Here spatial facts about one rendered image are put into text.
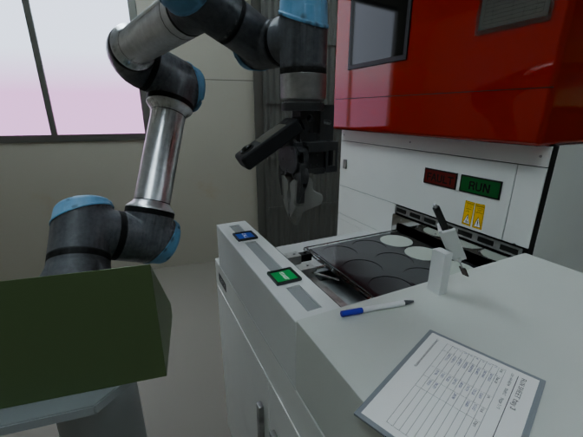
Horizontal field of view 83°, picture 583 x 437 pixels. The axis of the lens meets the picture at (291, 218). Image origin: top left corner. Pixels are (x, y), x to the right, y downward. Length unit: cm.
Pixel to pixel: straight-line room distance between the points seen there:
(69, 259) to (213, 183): 218
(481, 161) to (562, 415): 65
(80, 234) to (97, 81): 213
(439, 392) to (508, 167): 64
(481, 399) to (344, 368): 16
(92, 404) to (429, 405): 54
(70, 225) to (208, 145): 210
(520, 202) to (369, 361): 61
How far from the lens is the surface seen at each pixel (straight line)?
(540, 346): 63
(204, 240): 300
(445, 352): 55
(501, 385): 53
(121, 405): 87
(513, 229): 99
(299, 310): 60
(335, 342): 53
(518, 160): 97
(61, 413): 74
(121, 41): 84
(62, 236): 80
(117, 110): 281
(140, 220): 84
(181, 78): 94
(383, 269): 90
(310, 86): 54
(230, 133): 282
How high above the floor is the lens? 129
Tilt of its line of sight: 18 degrees down
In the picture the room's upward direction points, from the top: straight up
